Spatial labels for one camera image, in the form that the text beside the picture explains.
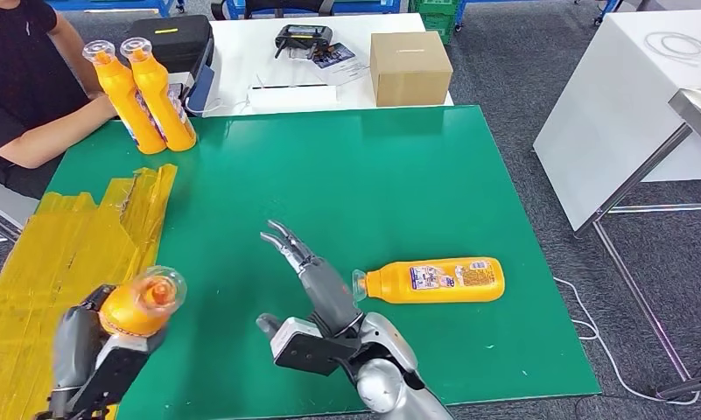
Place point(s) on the blue metal shelf rack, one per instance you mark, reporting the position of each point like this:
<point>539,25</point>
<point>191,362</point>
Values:
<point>124,3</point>
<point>361,4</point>

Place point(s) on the yellow plastic sheet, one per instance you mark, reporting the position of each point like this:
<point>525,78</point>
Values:
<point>43,261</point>

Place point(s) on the long white box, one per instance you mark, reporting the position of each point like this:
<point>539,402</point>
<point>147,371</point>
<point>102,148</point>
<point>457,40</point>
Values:
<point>292,98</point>

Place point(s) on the green plastic crate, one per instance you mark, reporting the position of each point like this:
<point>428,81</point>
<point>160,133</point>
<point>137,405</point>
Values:
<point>437,4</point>
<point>438,29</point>

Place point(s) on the stainless steel table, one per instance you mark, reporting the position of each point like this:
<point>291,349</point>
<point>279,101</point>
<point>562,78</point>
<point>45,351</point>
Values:
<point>698,116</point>

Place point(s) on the black office chair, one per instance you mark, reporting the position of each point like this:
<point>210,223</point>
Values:
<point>280,4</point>

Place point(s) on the person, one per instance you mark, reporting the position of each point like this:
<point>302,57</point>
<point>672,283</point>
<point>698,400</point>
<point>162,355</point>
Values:
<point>14,69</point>

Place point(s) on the orange detergent bottle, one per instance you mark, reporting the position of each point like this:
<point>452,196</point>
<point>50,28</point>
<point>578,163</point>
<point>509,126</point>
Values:
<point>135,307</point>
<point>396,284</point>
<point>173,122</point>
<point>124,110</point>

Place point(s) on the person's left forearm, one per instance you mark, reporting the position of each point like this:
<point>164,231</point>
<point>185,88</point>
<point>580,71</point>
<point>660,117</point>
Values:
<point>74,55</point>

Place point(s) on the black remote controller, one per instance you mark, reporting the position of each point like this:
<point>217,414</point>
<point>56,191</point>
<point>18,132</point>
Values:
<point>303,37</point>

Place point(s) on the person's right forearm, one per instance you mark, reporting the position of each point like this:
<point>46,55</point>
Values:
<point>48,139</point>

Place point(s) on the brown cardboard box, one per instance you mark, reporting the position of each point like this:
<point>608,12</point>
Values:
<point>411,72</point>

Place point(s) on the grey chair seat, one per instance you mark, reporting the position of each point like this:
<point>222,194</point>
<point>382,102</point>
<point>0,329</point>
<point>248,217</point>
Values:
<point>2,197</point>

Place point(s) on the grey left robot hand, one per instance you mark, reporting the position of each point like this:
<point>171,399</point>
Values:
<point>74,348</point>

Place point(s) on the black carrying case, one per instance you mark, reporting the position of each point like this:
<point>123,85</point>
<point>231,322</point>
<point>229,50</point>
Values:
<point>176,43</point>

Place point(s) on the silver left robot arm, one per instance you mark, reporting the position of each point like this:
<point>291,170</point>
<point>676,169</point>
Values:
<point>66,408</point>

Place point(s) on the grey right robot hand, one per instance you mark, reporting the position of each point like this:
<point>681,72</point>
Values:
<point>330,295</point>

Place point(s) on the white table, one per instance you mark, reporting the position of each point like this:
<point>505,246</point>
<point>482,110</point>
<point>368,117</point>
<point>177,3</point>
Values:
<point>240,55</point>
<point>605,116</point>

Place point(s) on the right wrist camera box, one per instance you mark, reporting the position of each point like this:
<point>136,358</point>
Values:
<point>303,353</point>

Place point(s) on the printed booklet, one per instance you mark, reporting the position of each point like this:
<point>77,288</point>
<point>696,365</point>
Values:
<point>335,56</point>

